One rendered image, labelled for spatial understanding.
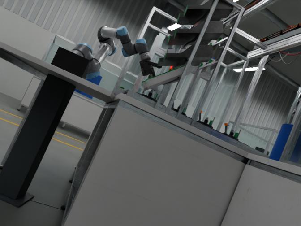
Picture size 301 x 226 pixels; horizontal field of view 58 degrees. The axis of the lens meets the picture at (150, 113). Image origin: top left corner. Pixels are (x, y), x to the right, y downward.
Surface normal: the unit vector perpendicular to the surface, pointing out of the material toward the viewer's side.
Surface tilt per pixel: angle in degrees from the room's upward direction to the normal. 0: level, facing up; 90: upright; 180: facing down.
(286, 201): 90
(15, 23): 90
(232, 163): 90
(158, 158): 90
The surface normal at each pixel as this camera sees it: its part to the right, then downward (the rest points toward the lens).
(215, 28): 0.05, -0.05
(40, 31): 0.36, 0.09
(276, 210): -0.89, -0.41
